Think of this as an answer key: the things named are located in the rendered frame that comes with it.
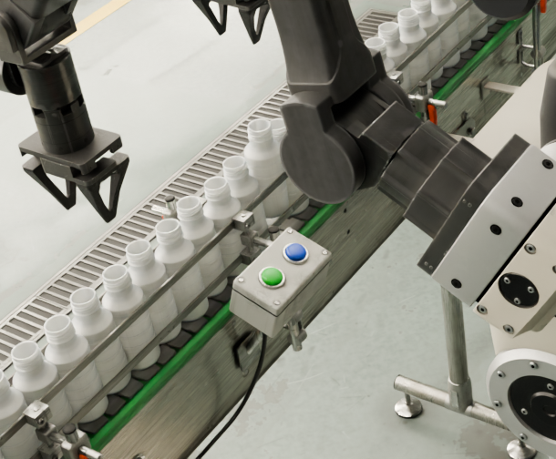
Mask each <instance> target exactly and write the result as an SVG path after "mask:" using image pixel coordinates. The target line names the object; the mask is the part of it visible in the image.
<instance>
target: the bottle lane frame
mask: <svg viewBox="0 0 556 459"><path fill-rule="evenodd" d="M521 28H522V32H523V43H524V44H525V45H527V46H533V30H532V9H531V10H530V11H529V12H528V13H527V14H526V15H525V16H523V17H521V18H519V19H516V20H510V21H509V22H508V23H507V24H506V25H503V26H502V28H501V29H500V30H499V32H498V33H497V34H493V35H494V36H493V37H492V38H491V39H490V40H489V41H488V42H484V43H485V45H484V46H483V47H482V48H481V49H480V50H479V51H476V55H474V56H473V57H472V58H471V59H470V60H467V64H466V65H464V66H463V67H462V68H461V69H458V72H457V73H456V75H454V76H453V77H452V78H448V82H447V83H446V84H445V85H444V86H443V87H442V88H439V89H438V92H437V93H436V94H435V95H434V96H433V99H436V100H441V101H446V102H448V106H447V108H442V107H437V118H438V123H437V126H438V127H441V129H442V130H444V131H445V132H447V133H449V134H453V133H454V132H455V131H456V130H457V129H458V128H459V127H460V125H461V124H462V123H463V122H464V121H465V120H466V119H468V117H471V118H472V119H474V120H475V129H476V135H477V134H478V133H479V132H480V130H481V129H483V128H484V127H485V125H486V124H487V123H488V122H489V121H490V120H491V119H492V118H493V117H494V116H495V114H496V113H497V112H498V111H499V110H500V109H501V108H502V107H503V106H504V105H505V103H506V102H507V101H508V100H509V99H510V98H511V97H512V96H513V95H512V94H508V93H503V92H498V91H493V90H490V91H489V92H490V93H489V94H488V95H487V97H486V98H485V99H484V100H482V98H481V84H480V83H481V82H482V81H483V80H484V79H485V78H486V77H489V81H491V82H496V83H501V84H506V85H511V86H516V87H521V86H522V85H523V84H524V83H525V81H526V80H527V79H528V78H529V77H530V76H531V70H532V69H533V68H531V67H526V66H523V64H522V63H519V53H518V50H519V49H520V48H521V44H519V45H518V31H519V30H520V29H521ZM541 45H542V46H544V47H545V48H546V54H545V55H544V56H543V64H544V63H546V62H548V61H550V60H551V59H552V58H553V57H554V55H555V54H556V0H547V10H546V13H545V14H543V13H541ZM378 184H379V182H378V183H377V184H376V185H375V186H374V187H371V188H367V189H360V190H357V191H355V192H354V193H353V194H352V195H351V196H350V197H349V198H348V199H347V200H345V201H343V202H341V203H337V204H325V205H324V206H323V207H322V208H321V209H318V208H315V209H317V211H318V212H317V213H316V214H315V215H314V216H313V217H312V218H311V219H310V220H308V221H306V220H302V221H304V223H305V225H304V226H303V227H302V228H301V229H300V230H299V231H298V233H300V234H302V235H303V236H305V237H306V238H307V239H309V240H311V241H313V242H315V243H316V244H318V245H319V246H321V247H323V248H324V249H326V250H328V251H330V252H331V253H332V256H331V259H330V263H329V267H328V271H327V274H326V278H325V282H324V284H323V285H322V286H321V287H320V288H319V289H318V290H317V292H316V293H315V294H314V295H313V296H312V297H311V298H310V299H309V300H308V301H307V302H306V303H305V305H304V306H303V307H302V308H301V309H302V311H303V314H304V316H303V318H302V323H303V327H304V328H305V329H306V328H307V327H308V325H309V324H310V323H311V322H312V321H313V320H314V319H315V318H316V317H317V315H318V314H319V313H320V312H321V311H322V310H323V309H324V308H325V307H326V305H327V304H328V303H329V302H330V301H331V300H332V299H333V298H334V297H335V295H336V294H337V293H338V292H339V291H340V290H341V289H342V288H343V287H344V286H345V285H346V284H347V283H348V282H349V281H350V280H351V279H352V278H353V277H354V275H355V274H356V273H357V272H358V271H359V270H360V269H361V268H362V267H363V265H364V264H365V263H366V262H367V261H368V260H369V259H370V258H371V257H372V255H373V254H374V253H375V252H376V251H377V250H378V249H379V248H380V247H381V245H382V244H383V243H384V242H385V241H386V240H387V239H388V238H389V237H390V235H391V234H392V233H393V232H394V231H395V230H396V229H397V228H398V227H399V225H400V224H401V223H402V222H403V221H404V220H405V219H406V218H404V217H403V214H404V213H405V212H406V210H405V209H403V208H402V207H400V206H399V205H398V204H396V203H395V202H394V201H393V200H392V199H390V198H389V197H388V196H386V195H385V194H384V193H382V192H381V191H380V190H378V189H377V187H378ZM218 302H219V301H218ZM230 303H231V300H229V301H228V302H226V303H225V302H220V304H222V308H221V309H220V310H219V311H218V312H217V313H216V314H215V315H214V316H213V317H212V318H208V317H203V316H202V317H203V318H205V319H207V323H206V324H205V325H204V326H203V327H202V328H201V329H200V330H199V331H198V332H196V333H194V332H189V331H187V332H188V333H189V334H191V336H192V338H191V339H190V340H189V341H188V342H187V343H186V344H185V345H184V346H183V347H182V348H181V349H177V348H172V347H171V348H172V349H173V350H175V351H176V354H175V355H174V356H173V357H172V358H171V359H170V360H169V361H168V362H167V363H166V364H164V365H162V364H157V363H155V364H156V365H158V366H159V368H160V370H159V371H158V372H157V373H156V374H155V375H154V376H153V377H152V378H151V379H150V380H149V381H148V382H144V381H141V380H138V381H140V382H141V383H143V387H142V388H141V389H140V390H139V391H138V392H137V393H136V394H135V395H134V396H133V397H132V398H130V399H129V398H125V397H121V396H119V397H121V398H122V399H123V400H125V401H126V404H125V405H124V406H123V407H122V408H121V409H120V410H119V411H118V412H117V413H116V414H115V415H114V416H109V415H106V414H103V415H104V416H106V417H107V418H108V422H107V423H106V424H105V425H104V426H103V427H102V428H101V429H100V430H99V431H98V432H97V433H96V434H92V433H86V432H84V433H86V434H87V435H88V436H89V437H90V440H89V441H90V444H91V449H93V450H95V451H97V452H99V453H101V454H103V455H104V459H188V458H189V457H190V455H191V454H192V453H193V452H194V451H195V450H196V449H197V448H198V447H199V445H200V444H201V443H202V442H203V441H204V440H205V439H206V438H207V437H208V435H209V434H210V433H211V432H212V431H213V430H214V429H215V428H216V427H217V425H218V424H219V423H220V422H221V421H222V420H223V419H224V418H225V417H226V415H227V414H228V413H229V412H230V411H231V410H232V409H233V408H234V407H235V405H236V404H237V403H238V402H239V401H240V400H241V399H242V398H243V397H244V395H245V394H246V393H247V391H248V389H249V387H250V385H251V383H252V379H253V377H254V375H255V372H256V369H257V366H258V363H259V360H260V355H259V356H258V357H257V358H256V359H255V360H254V361H253V362H252V364H251V365H250V366H249V367H248V368H247V369H246V370H245V371H244V372H242V370H241V366H240V363H239V359H238V355H237V352H236V349H237V348H238V347H239V345H240V344H241V343H242V342H243V341H244V340H245V339H246V338H247V337H248V336H249V335H250V334H251V333H252V332H253V331H254V330H256V331H257V330H258V329H256V328H255V327H253V326H252V325H251V324H250V323H248V322H247V321H245V320H243V319H242V318H240V317H238V316H237V315H235V314H234V313H232V312H231V311H230ZM289 333H290V332H289V330H287V329H285V328H281V330H280V331H279V332H278V333H277V334H276V335H275V336H274V337H273V338H271V337H269V336H268V335H267V344H266V352H265V356H264V360H263V367H262V369H261V372H260V375H259V377H258V380H257V382H258V381H259V380H260V379H261V378H262V377H263V375H264V374H265V373H266V372H267V371H268V370H269V369H270V368H271V367H272V365H273V364H274V363H275V362H276V361H277V360H278V359H279V358H280V357H281V355H282V354H283V353H284V352H285V351H286V350H287V349H288V348H289V347H290V345H291V343H289V342H288V340H287V336H288V334H289Z"/></svg>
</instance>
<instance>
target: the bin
mask: <svg viewBox="0 0 556 459"><path fill-rule="evenodd" d="M480 84H481V98H482V100H484V99H485V98H486V97H487V95H488V94H489V93H490V92H489V91H490V90H493V91H498V92H503V93H508V94H512V95H514V94H515V92H516V91H517V90H518V89H519V88H520V87H516V86H511V85H506V84H501V83H496V82H491V81H489V76H487V77H486V78H485V79H484V80H483V81H482V82H481V83H480ZM448 134H449V133H448ZM449 135H450V136H452V137H453V138H454V139H455V140H457V141H460V139H461V138H462V136H459V135H454V134H449Z"/></svg>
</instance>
